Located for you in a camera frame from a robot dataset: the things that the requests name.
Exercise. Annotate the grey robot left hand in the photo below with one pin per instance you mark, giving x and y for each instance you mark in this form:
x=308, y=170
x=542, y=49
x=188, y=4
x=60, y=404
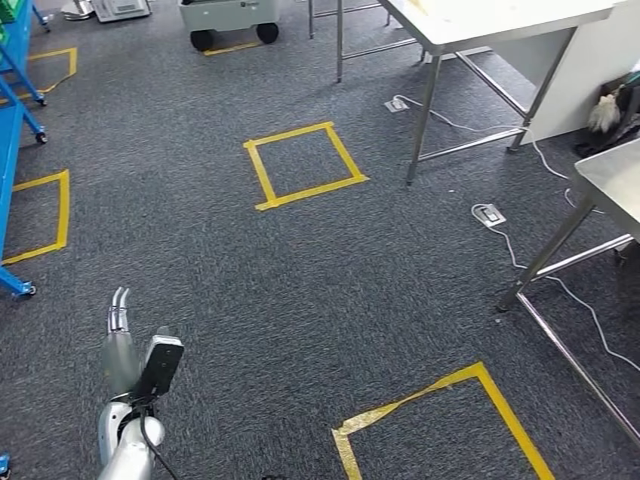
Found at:
x=120, y=358

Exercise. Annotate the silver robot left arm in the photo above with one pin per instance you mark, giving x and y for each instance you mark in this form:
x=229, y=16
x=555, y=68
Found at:
x=127, y=450

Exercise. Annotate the steel workbench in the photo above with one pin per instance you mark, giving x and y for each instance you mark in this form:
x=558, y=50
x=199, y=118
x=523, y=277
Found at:
x=615, y=185

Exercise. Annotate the yellow floor tape square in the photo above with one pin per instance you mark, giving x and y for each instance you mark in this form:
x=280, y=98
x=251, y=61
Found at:
x=50, y=54
x=511, y=414

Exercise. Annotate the yellow floor tape strip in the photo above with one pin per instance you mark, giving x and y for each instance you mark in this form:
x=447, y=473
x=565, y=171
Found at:
x=230, y=48

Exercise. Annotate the white flat device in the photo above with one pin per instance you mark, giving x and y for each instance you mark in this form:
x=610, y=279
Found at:
x=120, y=8

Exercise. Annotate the chrome round base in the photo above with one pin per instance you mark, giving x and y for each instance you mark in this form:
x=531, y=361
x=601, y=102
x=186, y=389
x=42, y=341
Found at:
x=77, y=10

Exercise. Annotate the white wheeled cart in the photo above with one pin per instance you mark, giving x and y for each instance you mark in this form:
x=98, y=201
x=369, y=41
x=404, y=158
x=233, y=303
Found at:
x=225, y=13

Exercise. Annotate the green plastic crate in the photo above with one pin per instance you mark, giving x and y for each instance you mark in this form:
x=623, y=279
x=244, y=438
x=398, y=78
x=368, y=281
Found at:
x=10, y=8

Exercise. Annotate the silver floor socket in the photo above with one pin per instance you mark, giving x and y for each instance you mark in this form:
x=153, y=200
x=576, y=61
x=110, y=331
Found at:
x=489, y=215
x=395, y=104

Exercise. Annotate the white-top steel table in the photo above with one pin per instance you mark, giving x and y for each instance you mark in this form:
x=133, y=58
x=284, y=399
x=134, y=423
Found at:
x=500, y=20

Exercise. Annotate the white fluffy duster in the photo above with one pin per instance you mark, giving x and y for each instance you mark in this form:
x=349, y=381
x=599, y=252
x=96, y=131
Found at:
x=602, y=114

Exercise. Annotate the black bag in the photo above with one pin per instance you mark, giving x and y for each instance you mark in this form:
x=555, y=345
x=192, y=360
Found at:
x=627, y=112

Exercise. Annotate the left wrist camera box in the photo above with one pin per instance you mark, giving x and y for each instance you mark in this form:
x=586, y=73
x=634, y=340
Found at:
x=160, y=368

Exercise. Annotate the steel table frame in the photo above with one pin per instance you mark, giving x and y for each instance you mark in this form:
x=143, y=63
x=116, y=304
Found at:
x=340, y=40

